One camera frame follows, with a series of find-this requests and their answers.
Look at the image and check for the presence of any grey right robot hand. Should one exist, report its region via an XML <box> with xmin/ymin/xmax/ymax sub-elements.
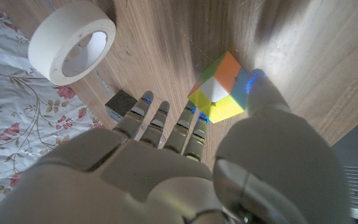
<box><xmin>0</xmin><ymin>68</ymin><xmax>354</xmax><ymax>224</ymax></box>

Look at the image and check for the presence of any multicolour two-by-two rubiks cube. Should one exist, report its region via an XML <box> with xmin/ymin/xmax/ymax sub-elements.
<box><xmin>187</xmin><ymin>50</ymin><xmax>250</xmax><ymax>124</ymax></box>

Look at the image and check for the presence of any dark grey block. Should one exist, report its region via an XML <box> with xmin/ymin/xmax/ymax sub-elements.
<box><xmin>104</xmin><ymin>89</ymin><xmax>139</xmax><ymax>123</ymax></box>

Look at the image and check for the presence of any beige masking tape roll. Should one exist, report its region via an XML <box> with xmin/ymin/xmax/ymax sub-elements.
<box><xmin>27</xmin><ymin>0</ymin><xmax>117</xmax><ymax>86</ymax></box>

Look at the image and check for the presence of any floral print backdrop cloth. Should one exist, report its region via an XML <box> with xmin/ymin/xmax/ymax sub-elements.
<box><xmin>0</xmin><ymin>0</ymin><xmax>105</xmax><ymax>218</ymax></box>

